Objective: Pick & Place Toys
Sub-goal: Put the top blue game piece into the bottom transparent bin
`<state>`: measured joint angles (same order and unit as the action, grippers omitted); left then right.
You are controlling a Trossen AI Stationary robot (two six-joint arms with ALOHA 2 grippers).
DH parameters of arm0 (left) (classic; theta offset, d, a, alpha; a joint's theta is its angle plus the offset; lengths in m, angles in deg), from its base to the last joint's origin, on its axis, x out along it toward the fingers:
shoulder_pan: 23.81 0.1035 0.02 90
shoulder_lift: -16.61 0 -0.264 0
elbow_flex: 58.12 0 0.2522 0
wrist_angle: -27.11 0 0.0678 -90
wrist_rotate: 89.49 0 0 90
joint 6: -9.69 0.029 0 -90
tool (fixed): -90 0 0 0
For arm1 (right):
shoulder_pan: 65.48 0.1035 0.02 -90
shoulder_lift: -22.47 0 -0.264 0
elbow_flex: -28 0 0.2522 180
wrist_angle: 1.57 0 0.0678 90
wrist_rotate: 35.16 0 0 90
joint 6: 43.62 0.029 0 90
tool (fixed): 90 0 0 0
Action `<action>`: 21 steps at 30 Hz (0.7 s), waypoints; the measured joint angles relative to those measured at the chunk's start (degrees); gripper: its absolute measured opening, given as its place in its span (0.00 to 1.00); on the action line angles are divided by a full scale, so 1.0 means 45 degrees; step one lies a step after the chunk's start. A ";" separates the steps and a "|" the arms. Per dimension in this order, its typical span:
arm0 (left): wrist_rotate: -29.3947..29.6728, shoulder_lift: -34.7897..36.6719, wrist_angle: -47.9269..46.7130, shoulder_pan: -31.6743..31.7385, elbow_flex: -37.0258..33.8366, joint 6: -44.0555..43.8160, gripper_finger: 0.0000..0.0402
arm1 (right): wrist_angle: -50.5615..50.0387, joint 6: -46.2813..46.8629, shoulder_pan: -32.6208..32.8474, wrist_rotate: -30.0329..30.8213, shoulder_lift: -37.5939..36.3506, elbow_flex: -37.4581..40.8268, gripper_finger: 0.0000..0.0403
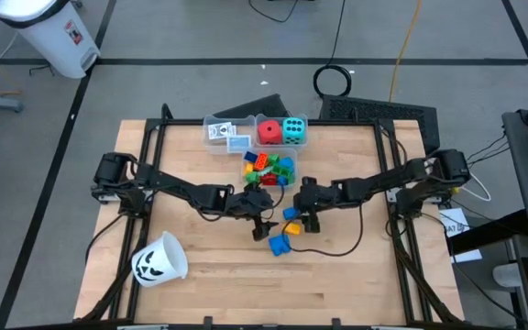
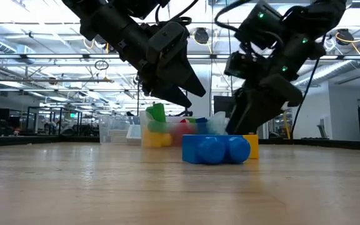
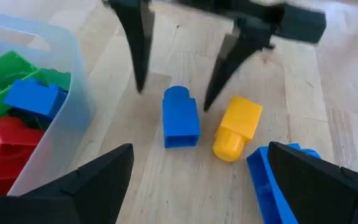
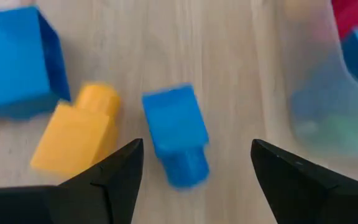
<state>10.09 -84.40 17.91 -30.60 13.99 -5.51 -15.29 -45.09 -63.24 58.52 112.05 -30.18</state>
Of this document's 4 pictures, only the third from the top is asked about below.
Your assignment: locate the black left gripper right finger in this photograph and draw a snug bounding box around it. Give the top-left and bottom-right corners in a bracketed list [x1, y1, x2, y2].
[267, 141, 358, 224]

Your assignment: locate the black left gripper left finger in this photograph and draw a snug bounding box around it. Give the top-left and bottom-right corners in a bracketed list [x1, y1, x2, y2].
[0, 143, 135, 224]

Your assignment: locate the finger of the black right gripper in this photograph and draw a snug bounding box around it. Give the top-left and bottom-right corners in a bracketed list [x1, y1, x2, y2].
[203, 18, 276, 113]
[108, 0, 156, 94]

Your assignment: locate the red toy block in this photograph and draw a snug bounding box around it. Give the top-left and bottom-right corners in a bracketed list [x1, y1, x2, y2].
[0, 116, 45, 196]

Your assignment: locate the green toy block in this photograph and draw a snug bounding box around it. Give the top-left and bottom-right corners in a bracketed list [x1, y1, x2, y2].
[0, 50, 42, 129]
[38, 67, 72, 93]

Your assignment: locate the yellow toy block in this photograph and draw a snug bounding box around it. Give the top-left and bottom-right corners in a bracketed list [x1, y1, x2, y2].
[212, 95, 264, 163]

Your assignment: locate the small blue toy block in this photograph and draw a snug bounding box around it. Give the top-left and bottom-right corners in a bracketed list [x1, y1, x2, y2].
[162, 85, 201, 149]

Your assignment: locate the clear plastic bin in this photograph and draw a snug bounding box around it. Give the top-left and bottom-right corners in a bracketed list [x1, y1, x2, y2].
[0, 9, 96, 197]

